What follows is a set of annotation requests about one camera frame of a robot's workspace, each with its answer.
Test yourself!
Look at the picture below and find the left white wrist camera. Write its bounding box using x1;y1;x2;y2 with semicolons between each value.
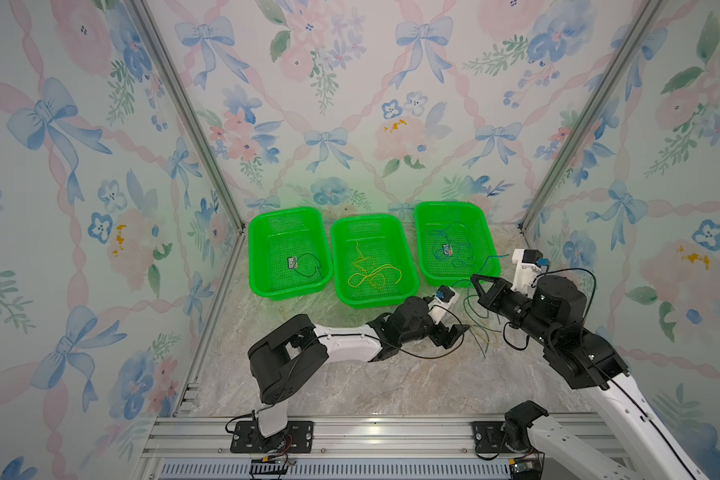
427;285;460;324

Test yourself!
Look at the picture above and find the right aluminium corner post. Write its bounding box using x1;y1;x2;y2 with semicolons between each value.
518;0;665;235

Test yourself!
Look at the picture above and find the middle green plastic basket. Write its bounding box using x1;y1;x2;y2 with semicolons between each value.
330;214;419;309

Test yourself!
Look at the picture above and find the coloured cable pile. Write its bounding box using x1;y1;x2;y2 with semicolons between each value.
449;254;511;361

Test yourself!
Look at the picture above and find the right green plastic basket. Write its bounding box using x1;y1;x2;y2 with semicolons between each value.
414;201;502;286

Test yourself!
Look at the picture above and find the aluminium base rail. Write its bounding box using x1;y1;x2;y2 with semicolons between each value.
133;416;649;480

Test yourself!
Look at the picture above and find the green cable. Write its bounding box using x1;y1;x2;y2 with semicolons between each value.
290;251;326;282

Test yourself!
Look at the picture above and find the left aluminium corner post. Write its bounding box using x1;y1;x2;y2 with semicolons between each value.
125;0;245;236

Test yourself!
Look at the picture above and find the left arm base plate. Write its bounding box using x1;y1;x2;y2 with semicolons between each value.
230;420;314;454

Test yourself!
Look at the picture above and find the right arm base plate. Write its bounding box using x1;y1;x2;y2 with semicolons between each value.
470;421;534;456

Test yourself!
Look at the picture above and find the aluminium corner post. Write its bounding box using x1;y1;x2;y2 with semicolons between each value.
125;0;245;236
518;0;665;235

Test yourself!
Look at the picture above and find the green plastic basket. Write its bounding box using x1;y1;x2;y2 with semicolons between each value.
330;214;419;309
414;201;502;286
248;207;333;301

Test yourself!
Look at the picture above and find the left green plastic basket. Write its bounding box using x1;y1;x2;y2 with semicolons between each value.
248;207;333;301

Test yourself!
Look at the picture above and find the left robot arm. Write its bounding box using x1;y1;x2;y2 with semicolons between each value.
247;287;470;439

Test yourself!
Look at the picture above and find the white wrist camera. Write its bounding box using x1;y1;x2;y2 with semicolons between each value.
511;249;549;297
427;285;460;324

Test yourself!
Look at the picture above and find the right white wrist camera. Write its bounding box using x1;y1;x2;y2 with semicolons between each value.
511;249;549;297

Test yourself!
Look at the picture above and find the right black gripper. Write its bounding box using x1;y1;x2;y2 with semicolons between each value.
471;270;555;350

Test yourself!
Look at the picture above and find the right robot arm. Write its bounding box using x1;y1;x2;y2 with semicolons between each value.
470;274;706;479

